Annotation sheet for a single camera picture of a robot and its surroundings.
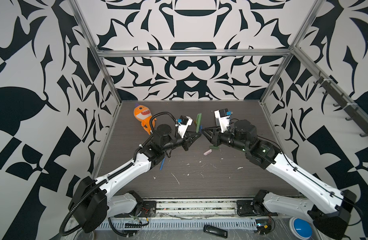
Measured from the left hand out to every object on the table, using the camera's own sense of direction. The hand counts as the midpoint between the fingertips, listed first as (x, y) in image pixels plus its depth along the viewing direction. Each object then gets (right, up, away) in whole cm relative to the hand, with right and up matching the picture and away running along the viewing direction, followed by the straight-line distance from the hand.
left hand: (201, 130), depth 69 cm
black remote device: (+7, -46, 0) cm, 46 cm away
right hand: (+1, +1, -4) cm, 4 cm away
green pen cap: (+7, -9, +7) cm, 14 cm away
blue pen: (-16, -12, -10) cm, 22 cm away
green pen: (-1, +5, -4) cm, 7 cm away
